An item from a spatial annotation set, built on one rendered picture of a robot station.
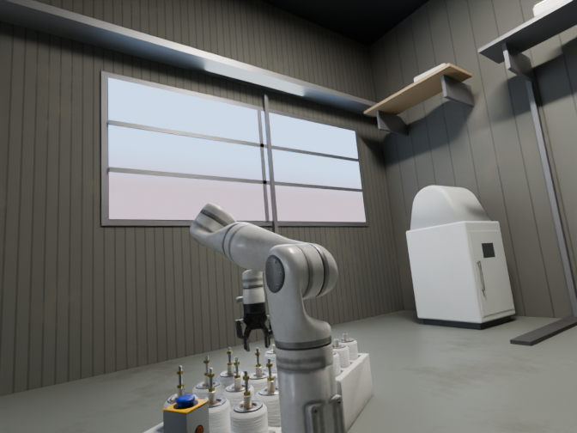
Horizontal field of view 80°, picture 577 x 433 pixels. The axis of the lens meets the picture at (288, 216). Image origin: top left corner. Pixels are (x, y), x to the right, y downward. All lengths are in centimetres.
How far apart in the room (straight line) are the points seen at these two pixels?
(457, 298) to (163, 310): 236
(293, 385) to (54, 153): 262
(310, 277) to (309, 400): 18
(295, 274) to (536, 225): 335
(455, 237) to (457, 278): 34
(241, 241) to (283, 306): 21
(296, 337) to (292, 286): 7
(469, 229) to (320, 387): 273
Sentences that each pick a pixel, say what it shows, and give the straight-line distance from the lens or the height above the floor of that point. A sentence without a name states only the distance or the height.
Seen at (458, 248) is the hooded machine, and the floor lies 65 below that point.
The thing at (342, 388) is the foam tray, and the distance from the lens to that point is 142.
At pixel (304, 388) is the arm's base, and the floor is 42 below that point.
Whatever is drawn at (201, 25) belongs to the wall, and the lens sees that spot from 384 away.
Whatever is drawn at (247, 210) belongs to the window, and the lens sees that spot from 322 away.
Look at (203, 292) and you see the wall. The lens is 300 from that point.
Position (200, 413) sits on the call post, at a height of 30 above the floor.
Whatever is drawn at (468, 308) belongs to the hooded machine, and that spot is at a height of 16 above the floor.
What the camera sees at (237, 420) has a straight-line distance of 99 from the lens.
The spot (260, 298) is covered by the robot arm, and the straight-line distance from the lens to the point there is 120.
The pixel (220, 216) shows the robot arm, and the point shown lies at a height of 74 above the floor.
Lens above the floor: 59
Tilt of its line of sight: 9 degrees up
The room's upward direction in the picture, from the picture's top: 5 degrees counter-clockwise
